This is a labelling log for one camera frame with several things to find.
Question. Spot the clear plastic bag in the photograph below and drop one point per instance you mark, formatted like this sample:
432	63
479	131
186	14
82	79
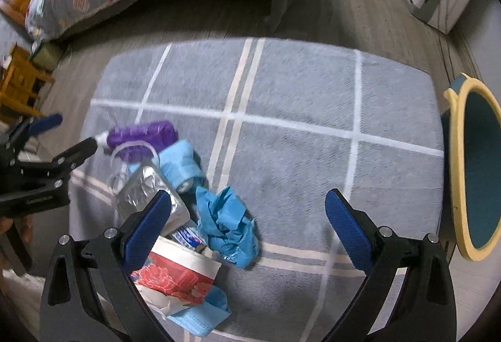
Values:
125	158

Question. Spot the wooden stool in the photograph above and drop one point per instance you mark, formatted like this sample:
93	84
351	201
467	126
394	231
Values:
19	79

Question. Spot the person's left hand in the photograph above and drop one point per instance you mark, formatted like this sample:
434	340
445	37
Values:
28	232

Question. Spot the blue face mask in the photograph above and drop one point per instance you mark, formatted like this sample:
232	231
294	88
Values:
203	314

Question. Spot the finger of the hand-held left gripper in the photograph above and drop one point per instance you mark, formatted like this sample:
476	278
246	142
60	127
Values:
74	156
43	124

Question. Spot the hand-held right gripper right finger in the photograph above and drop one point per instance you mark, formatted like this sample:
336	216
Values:
348	232

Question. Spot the teal trash bin yellow rim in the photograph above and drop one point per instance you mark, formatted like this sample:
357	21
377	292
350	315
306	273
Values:
481	169

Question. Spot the grey plaid mat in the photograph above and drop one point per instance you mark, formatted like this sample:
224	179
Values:
297	169

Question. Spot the silver foil packet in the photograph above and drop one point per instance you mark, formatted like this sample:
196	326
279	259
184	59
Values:
141	189

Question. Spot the green storage box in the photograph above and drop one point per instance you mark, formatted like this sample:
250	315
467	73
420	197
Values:
47	56

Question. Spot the blue white wrapper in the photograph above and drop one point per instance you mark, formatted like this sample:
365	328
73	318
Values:
188	238

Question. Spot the white fluffy rug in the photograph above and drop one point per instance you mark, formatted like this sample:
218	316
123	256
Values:
19	295

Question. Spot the red floral tissue pack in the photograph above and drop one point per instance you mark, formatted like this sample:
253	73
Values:
176	275

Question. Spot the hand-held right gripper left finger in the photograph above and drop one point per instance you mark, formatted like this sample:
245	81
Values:
146	232

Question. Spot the light blue mask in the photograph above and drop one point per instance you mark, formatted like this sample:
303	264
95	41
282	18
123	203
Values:
180	162

